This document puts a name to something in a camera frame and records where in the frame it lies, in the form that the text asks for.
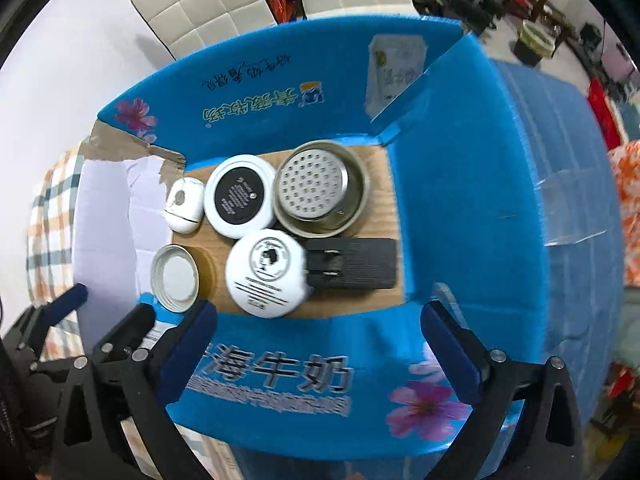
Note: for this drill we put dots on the black power adapter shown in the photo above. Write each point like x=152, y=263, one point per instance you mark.
x=357, y=262

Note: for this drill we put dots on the metal cup with perforated lid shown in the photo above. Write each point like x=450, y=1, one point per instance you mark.
x=315, y=185

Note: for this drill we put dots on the checked blanket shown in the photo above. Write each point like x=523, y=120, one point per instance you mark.
x=50, y=210

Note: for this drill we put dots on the white jar with printed lid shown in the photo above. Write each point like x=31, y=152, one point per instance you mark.
x=265, y=275

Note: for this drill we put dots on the white round case black top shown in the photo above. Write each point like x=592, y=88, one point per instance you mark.
x=237, y=195

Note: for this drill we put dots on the red cloth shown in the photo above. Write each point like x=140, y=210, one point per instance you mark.
x=602, y=110

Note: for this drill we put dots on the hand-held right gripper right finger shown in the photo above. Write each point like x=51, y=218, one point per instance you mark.
x=450, y=355

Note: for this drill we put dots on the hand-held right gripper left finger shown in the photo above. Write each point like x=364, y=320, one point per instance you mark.
x=190, y=347

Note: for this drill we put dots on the clear plastic box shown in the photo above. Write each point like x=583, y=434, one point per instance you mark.
x=575, y=210

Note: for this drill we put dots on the small white oval device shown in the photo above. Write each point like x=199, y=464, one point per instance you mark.
x=184, y=205

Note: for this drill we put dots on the dark trash bin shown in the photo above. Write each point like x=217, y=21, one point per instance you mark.
x=534, y=42

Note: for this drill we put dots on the blue striped cloth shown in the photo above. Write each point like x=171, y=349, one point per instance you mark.
x=550, y=105

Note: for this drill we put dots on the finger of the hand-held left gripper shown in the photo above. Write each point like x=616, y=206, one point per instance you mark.
x=67, y=302
x=130, y=327

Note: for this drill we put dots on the orange floral cloth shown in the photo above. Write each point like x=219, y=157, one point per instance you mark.
x=627, y=185

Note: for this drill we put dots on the blue cardboard box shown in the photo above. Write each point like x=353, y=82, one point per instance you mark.
x=450, y=170

